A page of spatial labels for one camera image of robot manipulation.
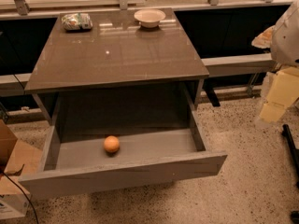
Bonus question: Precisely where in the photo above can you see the green white snack bag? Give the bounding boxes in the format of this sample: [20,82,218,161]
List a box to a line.
[61,13,93,31]

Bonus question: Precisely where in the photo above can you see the white ceramic bowl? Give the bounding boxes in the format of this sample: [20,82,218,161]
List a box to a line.
[134,9,166,28]

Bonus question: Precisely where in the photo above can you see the brown cardboard box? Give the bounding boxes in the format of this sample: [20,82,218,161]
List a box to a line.
[0,120,41,220]

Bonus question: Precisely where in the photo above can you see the orange fruit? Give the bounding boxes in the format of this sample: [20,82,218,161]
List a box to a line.
[104,135,120,153]

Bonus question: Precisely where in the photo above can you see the grey cabinet with glossy top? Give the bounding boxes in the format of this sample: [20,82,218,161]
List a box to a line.
[25,8,209,125]

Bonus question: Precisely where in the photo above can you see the black floor stand leg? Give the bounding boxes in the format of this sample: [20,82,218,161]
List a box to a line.
[282,124,299,224]

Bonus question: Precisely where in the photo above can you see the black cable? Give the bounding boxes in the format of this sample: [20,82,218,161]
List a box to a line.
[0,168,40,224]

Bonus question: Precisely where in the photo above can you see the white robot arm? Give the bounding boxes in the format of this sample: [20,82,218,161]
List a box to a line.
[251,0,299,123]

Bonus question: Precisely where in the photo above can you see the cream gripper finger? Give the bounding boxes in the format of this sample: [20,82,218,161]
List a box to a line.
[259,67,299,123]
[251,26,275,49]

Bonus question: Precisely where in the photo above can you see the grey open drawer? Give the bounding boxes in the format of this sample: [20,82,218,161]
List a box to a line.
[18,87,228,201]

